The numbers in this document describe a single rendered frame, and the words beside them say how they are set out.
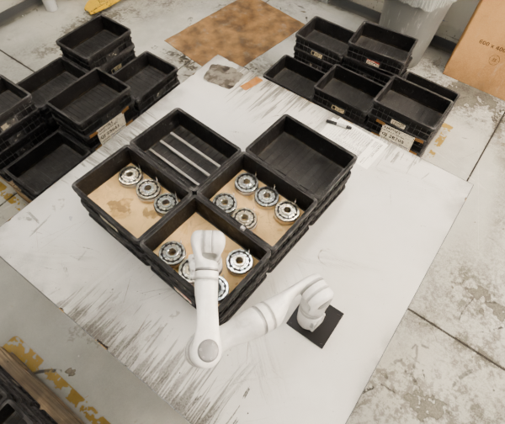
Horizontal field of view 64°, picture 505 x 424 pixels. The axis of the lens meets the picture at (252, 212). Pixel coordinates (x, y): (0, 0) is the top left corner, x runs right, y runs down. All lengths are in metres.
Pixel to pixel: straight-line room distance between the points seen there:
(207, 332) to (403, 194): 1.24
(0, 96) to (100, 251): 1.48
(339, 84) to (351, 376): 2.01
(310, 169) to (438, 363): 1.31
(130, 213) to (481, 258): 2.15
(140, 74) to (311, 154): 1.56
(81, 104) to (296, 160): 1.45
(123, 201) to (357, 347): 1.11
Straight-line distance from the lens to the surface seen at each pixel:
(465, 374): 2.59
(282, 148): 1.90
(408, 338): 2.52
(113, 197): 1.80
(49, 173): 2.75
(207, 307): 1.16
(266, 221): 1.66
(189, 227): 1.65
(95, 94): 2.79
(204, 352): 1.15
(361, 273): 1.77
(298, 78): 3.16
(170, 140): 1.95
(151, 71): 3.06
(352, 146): 2.15
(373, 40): 3.24
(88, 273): 1.80
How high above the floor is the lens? 2.25
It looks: 58 degrees down
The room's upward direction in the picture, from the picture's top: 3 degrees clockwise
